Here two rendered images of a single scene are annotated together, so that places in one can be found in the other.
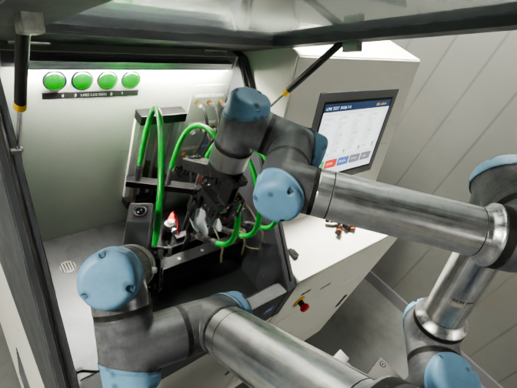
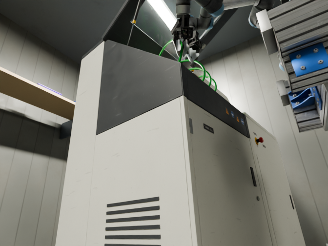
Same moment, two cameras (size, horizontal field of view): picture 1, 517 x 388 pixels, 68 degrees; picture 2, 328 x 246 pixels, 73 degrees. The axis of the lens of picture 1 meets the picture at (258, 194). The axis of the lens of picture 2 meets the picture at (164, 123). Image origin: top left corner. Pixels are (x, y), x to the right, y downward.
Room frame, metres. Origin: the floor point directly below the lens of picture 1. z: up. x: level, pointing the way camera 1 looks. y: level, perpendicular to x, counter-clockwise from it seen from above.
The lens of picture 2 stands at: (-0.46, 0.22, 0.34)
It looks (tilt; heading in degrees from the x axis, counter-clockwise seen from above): 25 degrees up; 3
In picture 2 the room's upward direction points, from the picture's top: 3 degrees counter-clockwise
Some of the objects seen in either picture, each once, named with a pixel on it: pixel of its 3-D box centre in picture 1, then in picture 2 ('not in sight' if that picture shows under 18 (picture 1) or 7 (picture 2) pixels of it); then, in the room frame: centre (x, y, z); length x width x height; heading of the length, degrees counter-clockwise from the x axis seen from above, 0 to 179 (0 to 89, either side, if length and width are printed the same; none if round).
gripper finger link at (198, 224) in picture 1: (201, 225); (192, 53); (0.59, 0.09, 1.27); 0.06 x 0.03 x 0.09; 54
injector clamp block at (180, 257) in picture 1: (191, 257); not in sight; (0.80, 0.11, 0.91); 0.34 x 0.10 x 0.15; 144
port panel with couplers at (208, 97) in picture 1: (202, 129); not in sight; (1.05, 0.25, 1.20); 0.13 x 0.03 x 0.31; 144
